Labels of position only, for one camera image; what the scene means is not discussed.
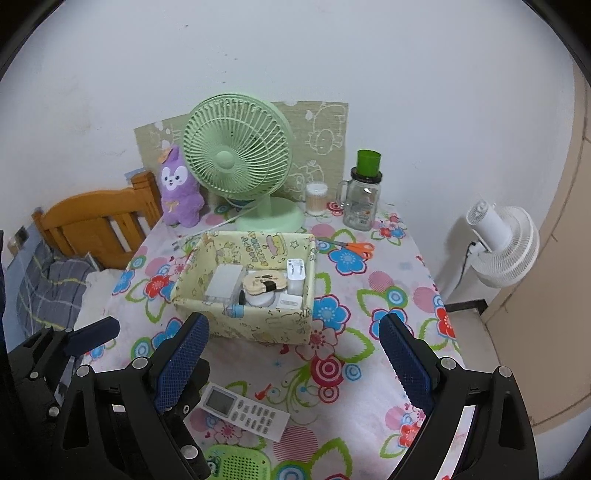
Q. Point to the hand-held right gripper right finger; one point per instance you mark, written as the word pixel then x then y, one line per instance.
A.
pixel 406 364

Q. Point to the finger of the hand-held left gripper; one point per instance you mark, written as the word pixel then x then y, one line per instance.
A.
pixel 92 334

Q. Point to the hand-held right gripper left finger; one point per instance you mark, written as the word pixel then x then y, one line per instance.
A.
pixel 182 364

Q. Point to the yellow printed fabric storage box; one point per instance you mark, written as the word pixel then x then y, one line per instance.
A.
pixel 258 327

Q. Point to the white round device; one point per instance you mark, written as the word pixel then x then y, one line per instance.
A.
pixel 261 301

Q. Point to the cream round cartoon mirror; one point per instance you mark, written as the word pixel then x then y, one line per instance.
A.
pixel 256 279

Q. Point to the white power adapter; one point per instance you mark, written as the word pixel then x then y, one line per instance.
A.
pixel 295 272

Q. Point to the white bed cloth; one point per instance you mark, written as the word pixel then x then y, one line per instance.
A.
pixel 99 295

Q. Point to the grey plaid blanket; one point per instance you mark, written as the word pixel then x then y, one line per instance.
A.
pixel 46 286

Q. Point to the white remote control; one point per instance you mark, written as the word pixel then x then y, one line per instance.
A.
pixel 249 413

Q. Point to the black flat floor base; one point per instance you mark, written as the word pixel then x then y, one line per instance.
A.
pixel 466 306

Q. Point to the green perforated plastic case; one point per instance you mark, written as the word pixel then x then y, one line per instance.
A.
pixel 240 464

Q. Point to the wooden bed headboard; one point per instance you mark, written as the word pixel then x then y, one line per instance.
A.
pixel 83 212

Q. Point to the white floor fan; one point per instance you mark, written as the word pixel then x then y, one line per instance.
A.
pixel 508 244

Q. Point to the purple plush toy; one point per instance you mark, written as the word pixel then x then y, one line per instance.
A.
pixel 180 203

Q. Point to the beige door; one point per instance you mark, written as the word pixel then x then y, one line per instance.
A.
pixel 554 300

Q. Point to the glass jar with green lid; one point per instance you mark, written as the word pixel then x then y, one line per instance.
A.
pixel 362 207

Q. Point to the cotton swab container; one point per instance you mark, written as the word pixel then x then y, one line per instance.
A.
pixel 317 201

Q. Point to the green desk fan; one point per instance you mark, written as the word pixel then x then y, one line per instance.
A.
pixel 226 161

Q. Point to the beige printed cardboard panel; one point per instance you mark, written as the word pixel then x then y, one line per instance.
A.
pixel 323 134

